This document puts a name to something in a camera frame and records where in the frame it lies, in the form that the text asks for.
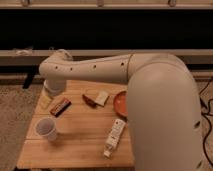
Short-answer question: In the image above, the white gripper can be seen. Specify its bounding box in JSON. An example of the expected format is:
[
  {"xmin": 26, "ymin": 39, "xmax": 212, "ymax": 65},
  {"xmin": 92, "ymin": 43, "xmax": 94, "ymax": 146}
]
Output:
[{"xmin": 44, "ymin": 80, "xmax": 66, "ymax": 97}]

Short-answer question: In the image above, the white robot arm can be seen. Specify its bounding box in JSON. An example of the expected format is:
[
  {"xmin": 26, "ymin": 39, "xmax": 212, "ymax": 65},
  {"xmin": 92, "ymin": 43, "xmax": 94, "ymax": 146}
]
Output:
[{"xmin": 39, "ymin": 53, "xmax": 203, "ymax": 171}]

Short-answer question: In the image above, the orange ceramic bowl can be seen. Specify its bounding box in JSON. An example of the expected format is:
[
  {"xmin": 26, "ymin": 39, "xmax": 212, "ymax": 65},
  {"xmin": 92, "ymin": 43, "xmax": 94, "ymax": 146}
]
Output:
[{"xmin": 113, "ymin": 91, "xmax": 127, "ymax": 117}]

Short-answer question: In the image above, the brown chocolate bar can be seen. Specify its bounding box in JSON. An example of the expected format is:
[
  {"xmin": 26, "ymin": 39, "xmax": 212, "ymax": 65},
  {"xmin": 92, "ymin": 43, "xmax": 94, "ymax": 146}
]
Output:
[{"xmin": 50, "ymin": 98, "xmax": 71, "ymax": 117}]

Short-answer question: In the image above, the dark red chili pepper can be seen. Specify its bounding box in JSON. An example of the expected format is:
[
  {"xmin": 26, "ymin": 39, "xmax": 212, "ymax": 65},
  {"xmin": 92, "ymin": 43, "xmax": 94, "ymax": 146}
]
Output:
[{"xmin": 82, "ymin": 94, "xmax": 97, "ymax": 108}]

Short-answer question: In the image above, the white plastic cup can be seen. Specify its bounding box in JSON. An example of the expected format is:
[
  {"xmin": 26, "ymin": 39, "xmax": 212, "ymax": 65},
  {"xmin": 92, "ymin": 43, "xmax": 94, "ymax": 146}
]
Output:
[{"xmin": 35, "ymin": 117, "xmax": 58, "ymax": 141}]

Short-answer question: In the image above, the wooden table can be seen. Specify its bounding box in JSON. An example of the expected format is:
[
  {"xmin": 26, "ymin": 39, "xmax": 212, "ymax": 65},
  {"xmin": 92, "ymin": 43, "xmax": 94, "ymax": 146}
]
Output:
[{"xmin": 17, "ymin": 81, "xmax": 133, "ymax": 169}]

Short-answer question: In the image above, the white tube bottle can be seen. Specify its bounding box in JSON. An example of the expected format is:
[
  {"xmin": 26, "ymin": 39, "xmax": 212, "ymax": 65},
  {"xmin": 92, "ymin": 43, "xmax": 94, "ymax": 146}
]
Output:
[{"xmin": 103, "ymin": 119, "xmax": 126, "ymax": 158}]

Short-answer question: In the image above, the wooden shelf rail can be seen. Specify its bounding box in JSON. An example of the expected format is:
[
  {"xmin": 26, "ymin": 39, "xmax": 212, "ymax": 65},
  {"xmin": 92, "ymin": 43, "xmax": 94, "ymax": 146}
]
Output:
[{"xmin": 0, "ymin": 49, "xmax": 213, "ymax": 66}]

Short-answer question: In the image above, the black cable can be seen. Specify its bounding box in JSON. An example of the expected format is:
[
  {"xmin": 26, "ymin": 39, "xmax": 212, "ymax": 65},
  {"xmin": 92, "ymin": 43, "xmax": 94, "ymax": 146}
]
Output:
[{"xmin": 198, "ymin": 78, "xmax": 213, "ymax": 159}]

